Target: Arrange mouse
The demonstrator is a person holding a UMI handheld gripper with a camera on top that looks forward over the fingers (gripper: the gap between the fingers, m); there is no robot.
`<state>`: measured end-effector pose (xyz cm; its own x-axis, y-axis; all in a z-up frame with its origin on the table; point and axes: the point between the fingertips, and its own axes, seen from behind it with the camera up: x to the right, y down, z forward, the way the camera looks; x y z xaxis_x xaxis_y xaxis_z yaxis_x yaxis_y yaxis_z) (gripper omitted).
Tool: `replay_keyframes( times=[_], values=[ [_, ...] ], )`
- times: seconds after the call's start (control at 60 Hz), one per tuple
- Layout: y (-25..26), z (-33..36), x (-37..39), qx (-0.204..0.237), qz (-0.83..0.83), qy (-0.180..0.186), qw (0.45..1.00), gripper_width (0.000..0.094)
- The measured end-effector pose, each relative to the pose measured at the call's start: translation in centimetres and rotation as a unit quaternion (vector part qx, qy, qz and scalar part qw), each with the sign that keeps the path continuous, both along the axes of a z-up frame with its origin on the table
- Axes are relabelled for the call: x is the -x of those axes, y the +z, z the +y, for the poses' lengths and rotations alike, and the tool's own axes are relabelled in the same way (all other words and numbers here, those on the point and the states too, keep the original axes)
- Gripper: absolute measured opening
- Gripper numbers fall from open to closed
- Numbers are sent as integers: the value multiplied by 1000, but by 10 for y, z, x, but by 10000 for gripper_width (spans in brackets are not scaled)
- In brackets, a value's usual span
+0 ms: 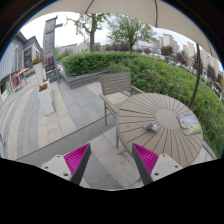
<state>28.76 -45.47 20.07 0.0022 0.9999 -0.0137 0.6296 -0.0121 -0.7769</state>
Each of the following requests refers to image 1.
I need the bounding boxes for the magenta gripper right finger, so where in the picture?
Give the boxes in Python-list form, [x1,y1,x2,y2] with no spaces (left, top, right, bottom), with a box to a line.
[132,143,182,185]

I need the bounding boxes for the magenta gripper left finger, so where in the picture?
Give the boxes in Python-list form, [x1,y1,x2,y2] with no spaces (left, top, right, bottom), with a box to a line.
[42,143,91,185]

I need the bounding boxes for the dark patterned computer mouse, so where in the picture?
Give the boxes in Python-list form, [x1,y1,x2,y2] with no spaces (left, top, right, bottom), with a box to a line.
[143,122,158,133]

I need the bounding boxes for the round slatted patio table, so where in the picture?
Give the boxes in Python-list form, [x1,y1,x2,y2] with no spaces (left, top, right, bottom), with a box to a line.
[116,93,203,167]

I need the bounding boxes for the white planter box near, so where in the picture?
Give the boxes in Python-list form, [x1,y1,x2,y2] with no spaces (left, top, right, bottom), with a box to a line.
[38,83,55,116]

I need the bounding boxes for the white planter box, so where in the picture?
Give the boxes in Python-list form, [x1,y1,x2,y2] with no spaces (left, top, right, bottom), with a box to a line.
[32,57,45,84]
[38,83,55,116]

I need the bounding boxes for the wooden slatted patio chair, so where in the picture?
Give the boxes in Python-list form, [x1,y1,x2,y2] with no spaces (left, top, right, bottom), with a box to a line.
[99,72,142,116]

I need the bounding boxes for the green trimmed hedge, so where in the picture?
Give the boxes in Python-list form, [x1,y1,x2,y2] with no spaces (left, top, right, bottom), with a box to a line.
[58,52,224,157]

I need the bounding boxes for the tall grey sign pylon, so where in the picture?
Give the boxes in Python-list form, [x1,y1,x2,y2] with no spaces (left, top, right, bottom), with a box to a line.
[43,17,62,83]

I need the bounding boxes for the white planter box far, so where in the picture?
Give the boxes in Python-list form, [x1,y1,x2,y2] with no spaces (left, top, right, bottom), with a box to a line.
[32,57,45,84]

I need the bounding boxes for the grey storefront building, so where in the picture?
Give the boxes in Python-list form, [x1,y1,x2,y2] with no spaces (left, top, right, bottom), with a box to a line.
[0,31,43,103]

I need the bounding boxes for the dark umbrella pole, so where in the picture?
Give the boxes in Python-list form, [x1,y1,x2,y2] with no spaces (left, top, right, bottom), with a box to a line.
[188,43,203,109]

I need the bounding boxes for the tree right behind hedge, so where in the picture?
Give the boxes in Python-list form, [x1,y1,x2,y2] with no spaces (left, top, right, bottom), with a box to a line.
[108,14,156,52]

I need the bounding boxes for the tree behind hedge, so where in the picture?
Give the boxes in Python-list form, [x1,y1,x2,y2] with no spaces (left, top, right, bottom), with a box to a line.
[66,13,110,52]
[108,14,156,52]

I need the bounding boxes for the tree left behind hedge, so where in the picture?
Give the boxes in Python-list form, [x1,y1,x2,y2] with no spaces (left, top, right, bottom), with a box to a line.
[66,13,110,52]

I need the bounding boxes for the beige patio umbrella canopy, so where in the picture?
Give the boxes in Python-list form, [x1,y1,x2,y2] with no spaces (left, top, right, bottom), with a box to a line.
[27,0,219,59]

